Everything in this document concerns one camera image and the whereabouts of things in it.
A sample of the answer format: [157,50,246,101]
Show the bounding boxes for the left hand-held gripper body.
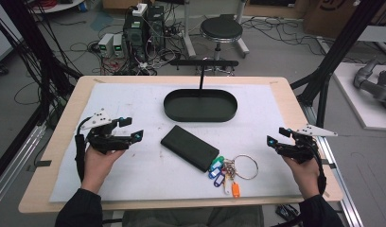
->
[79,108,133,155]

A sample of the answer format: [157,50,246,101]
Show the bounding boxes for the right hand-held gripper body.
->
[275,123,339,165]

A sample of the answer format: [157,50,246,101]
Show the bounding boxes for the key ring with coloured tags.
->
[207,153,259,200]

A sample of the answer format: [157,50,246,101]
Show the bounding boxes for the black oval tray with hanger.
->
[163,59,239,123]

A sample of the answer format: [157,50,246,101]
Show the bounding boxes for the person's right hand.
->
[282,156,322,201]

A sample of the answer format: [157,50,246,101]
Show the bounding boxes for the person's left hand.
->
[81,147,126,194]

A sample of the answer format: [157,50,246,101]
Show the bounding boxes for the white table mat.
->
[48,82,304,203]

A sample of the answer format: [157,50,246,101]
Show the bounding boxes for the black device under table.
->
[274,203,301,222]

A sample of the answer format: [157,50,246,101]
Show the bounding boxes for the white platform board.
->
[332,61,386,131]

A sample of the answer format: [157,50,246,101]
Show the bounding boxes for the grey bench power supply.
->
[113,33,125,59]
[97,32,114,59]

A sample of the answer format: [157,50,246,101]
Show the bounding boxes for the person's lap grey trousers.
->
[122,205,265,227]

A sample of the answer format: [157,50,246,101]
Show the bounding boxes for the slim black computer tower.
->
[148,5,167,51]

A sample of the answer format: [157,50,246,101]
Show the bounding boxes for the white metal stand legs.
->
[181,0,251,60]

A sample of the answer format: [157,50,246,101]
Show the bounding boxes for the white power strip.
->
[132,3,149,17]

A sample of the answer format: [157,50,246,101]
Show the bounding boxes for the brown cardboard box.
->
[303,0,386,41]

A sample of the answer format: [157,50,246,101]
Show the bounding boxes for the black round stool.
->
[199,13,244,77]

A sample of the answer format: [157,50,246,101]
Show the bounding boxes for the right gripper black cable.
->
[270,141,327,227]

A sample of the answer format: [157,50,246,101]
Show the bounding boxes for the aluminium rail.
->
[303,103,365,227]
[0,122,47,212]

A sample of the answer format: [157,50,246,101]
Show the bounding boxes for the black frame post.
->
[289,0,386,127]

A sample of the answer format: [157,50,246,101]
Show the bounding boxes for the black frame with cable bundle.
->
[0,0,83,129]

